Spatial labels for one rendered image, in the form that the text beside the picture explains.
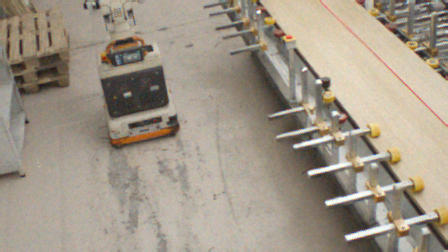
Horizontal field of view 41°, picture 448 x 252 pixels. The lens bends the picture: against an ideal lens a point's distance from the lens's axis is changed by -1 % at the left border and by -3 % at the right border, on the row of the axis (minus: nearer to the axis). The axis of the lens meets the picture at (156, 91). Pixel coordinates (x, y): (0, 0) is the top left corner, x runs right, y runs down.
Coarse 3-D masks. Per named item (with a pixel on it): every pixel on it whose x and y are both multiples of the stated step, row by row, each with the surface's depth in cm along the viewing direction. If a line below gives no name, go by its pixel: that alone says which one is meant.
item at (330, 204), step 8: (408, 184) 299; (368, 192) 299; (384, 192) 299; (392, 192) 300; (328, 200) 299; (336, 200) 299; (344, 200) 298; (352, 200) 298; (360, 200) 299; (328, 208) 298
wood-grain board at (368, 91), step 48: (288, 0) 521; (336, 0) 505; (336, 48) 437; (384, 48) 426; (336, 96) 386; (384, 96) 376; (432, 96) 367; (384, 144) 337; (432, 144) 330; (432, 192) 299
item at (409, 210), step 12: (264, 12) 528; (264, 24) 539; (276, 24) 500; (300, 60) 453; (312, 72) 429; (312, 84) 436; (324, 108) 419; (336, 108) 394; (348, 120) 376; (360, 144) 364; (360, 156) 369; (384, 168) 334; (384, 180) 338; (396, 180) 321; (408, 204) 311; (408, 216) 314; (420, 228) 302; (432, 228) 288; (432, 240) 291
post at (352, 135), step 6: (348, 132) 316; (354, 132) 314; (348, 138) 319; (354, 138) 315; (348, 144) 321; (354, 144) 317; (348, 150) 323; (354, 150) 319; (354, 156) 322; (348, 174) 332; (354, 174) 328; (348, 180) 334; (354, 180) 331; (348, 186) 337; (354, 186) 333
